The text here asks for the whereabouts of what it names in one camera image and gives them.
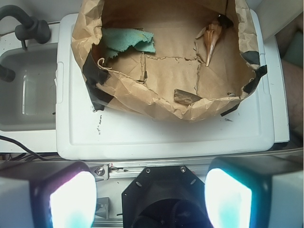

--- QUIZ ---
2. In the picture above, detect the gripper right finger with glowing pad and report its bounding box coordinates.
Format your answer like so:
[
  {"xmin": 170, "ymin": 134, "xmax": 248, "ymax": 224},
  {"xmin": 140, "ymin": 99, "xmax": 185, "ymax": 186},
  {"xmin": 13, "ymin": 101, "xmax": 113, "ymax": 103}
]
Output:
[{"xmin": 204, "ymin": 155, "xmax": 304, "ymax": 228}]

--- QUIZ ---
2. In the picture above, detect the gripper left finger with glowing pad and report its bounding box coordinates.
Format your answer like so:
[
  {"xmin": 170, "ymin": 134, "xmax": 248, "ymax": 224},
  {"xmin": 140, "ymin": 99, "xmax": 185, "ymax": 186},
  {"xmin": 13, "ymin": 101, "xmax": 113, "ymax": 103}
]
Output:
[{"xmin": 0, "ymin": 161, "xmax": 97, "ymax": 228}]

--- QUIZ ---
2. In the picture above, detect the white plastic lid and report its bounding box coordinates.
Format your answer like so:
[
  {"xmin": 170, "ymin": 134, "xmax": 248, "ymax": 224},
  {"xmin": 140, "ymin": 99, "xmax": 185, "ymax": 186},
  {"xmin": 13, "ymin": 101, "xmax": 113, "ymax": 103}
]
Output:
[{"xmin": 56, "ymin": 14, "xmax": 275, "ymax": 160}]

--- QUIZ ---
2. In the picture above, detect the white sink basin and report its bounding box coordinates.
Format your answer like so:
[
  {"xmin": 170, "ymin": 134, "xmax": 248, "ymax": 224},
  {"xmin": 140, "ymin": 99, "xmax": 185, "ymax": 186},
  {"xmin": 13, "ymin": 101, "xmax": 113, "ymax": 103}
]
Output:
[{"xmin": 0, "ymin": 43, "xmax": 57, "ymax": 132}]

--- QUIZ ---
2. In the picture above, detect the small wood piece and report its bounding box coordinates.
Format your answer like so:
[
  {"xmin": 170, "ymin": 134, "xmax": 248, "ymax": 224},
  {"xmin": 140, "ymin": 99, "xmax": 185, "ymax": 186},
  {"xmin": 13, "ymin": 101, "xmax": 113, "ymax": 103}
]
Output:
[{"xmin": 174, "ymin": 89, "xmax": 202, "ymax": 105}]

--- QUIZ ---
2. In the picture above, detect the brown paper bag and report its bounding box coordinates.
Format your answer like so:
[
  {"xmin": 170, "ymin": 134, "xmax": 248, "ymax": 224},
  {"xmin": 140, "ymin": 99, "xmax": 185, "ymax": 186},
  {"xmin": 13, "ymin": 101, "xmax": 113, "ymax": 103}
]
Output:
[{"xmin": 71, "ymin": 0, "xmax": 267, "ymax": 122}]

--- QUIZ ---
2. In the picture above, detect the orange spiral seashell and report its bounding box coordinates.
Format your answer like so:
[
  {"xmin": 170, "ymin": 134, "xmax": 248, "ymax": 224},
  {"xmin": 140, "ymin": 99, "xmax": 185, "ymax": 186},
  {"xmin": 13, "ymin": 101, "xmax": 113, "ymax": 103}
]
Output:
[{"xmin": 198, "ymin": 19, "xmax": 222, "ymax": 67}]

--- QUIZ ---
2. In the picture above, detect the black faucet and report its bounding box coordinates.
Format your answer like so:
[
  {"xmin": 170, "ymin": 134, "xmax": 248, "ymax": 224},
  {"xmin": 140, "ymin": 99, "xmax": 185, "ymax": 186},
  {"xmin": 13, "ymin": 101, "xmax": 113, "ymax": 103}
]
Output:
[{"xmin": 0, "ymin": 5, "xmax": 51, "ymax": 50}]

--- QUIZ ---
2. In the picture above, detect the green cloth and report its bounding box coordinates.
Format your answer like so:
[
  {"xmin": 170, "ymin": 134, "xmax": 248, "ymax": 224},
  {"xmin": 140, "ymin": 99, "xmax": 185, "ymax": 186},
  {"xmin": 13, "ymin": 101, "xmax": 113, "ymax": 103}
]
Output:
[{"xmin": 102, "ymin": 28, "xmax": 156, "ymax": 60}]

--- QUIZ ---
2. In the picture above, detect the black cable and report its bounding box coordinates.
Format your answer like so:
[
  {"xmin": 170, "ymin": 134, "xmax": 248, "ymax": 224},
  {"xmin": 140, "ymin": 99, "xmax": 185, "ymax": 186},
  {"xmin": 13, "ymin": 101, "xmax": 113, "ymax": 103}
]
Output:
[{"xmin": 0, "ymin": 135, "xmax": 60, "ymax": 164}]

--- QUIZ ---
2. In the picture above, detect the aluminium frame rail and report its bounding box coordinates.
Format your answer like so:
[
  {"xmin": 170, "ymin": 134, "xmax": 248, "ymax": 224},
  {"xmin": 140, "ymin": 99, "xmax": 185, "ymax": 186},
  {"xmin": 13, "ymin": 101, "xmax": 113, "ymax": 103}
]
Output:
[{"xmin": 87, "ymin": 162, "xmax": 209, "ymax": 181}]

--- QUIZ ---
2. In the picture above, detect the black octagonal mount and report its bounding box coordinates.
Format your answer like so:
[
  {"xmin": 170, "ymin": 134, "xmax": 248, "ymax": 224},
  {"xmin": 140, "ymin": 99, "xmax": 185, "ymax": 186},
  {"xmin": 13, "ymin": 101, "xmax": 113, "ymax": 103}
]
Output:
[{"xmin": 122, "ymin": 165, "xmax": 211, "ymax": 228}]

